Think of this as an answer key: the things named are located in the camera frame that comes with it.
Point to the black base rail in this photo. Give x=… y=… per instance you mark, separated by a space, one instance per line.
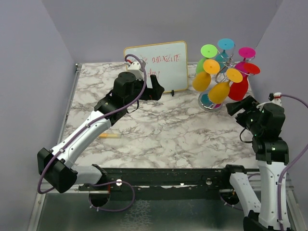
x=165 y=183

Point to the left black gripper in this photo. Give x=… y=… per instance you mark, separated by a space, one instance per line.
x=154 y=93

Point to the yellow wine glass left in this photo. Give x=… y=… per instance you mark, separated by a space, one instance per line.
x=203 y=79

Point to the pink wine glass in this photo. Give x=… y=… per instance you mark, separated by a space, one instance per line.
x=248 y=54

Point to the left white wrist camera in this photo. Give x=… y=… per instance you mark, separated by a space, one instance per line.
x=136 y=69

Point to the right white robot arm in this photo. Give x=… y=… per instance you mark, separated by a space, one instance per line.
x=264 y=121

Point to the chrome wine glass rack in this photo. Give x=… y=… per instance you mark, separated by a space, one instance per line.
x=203 y=99

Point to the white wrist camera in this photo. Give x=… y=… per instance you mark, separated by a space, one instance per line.
x=274 y=98
x=136 y=69

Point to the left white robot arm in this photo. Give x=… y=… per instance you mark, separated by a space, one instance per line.
x=56 y=165

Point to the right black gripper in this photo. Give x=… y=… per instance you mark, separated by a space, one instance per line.
x=232 y=108

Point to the blue wine glass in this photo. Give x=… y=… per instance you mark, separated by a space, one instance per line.
x=225 y=44

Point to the yellow wine glass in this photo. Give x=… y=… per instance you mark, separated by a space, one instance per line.
x=221 y=90
x=203 y=79

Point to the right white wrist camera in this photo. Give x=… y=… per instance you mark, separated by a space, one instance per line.
x=274 y=98

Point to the yellow framed whiteboard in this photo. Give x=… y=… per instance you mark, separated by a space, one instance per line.
x=168 y=61

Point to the green wine glass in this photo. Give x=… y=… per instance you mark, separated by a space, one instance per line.
x=207 y=51

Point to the yellow wine glass front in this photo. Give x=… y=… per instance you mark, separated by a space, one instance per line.
x=221 y=90

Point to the red wine glass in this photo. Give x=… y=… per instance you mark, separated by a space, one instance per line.
x=239 y=90

